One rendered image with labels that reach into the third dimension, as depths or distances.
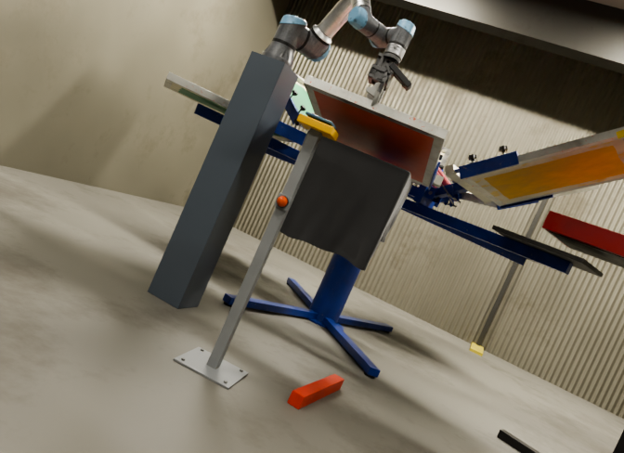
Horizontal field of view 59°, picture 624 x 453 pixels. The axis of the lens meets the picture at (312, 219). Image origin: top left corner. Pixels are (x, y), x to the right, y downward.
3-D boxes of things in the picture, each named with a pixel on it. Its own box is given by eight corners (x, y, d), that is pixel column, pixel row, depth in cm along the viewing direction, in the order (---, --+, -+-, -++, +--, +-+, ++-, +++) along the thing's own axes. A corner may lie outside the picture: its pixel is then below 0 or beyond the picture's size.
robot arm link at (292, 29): (267, 37, 253) (279, 10, 253) (290, 51, 262) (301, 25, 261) (280, 37, 244) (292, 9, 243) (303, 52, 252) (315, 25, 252)
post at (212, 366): (227, 390, 183) (344, 127, 180) (172, 360, 188) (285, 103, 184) (248, 374, 205) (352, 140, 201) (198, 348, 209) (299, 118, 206)
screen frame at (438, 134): (444, 139, 201) (448, 130, 202) (303, 83, 213) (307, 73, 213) (428, 187, 278) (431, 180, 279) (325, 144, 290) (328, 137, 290)
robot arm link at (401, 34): (405, 31, 219) (421, 29, 212) (394, 54, 218) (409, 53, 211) (394, 19, 214) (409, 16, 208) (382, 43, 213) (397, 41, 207)
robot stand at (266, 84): (147, 291, 252) (252, 50, 247) (168, 291, 269) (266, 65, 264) (177, 309, 246) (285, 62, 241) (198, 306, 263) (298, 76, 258)
